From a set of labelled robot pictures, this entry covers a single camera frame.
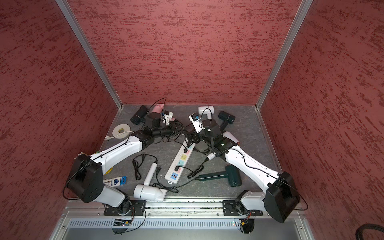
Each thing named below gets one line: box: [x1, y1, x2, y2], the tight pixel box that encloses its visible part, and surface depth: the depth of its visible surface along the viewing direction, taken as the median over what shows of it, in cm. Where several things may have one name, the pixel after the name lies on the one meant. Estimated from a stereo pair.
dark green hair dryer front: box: [194, 164, 242, 187], surface depth 83 cm
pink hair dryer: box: [149, 104, 176, 121], surface depth 115 cm
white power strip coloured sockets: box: [164, 140, 196, 185], surface depth 89 cm
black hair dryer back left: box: [130, 105, 150, 125], surface depth 110 cm
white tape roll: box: [112, 123, 131, 139], surface depth 106 cm
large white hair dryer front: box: [133, 162, 167, 203], surface depth 76 cm
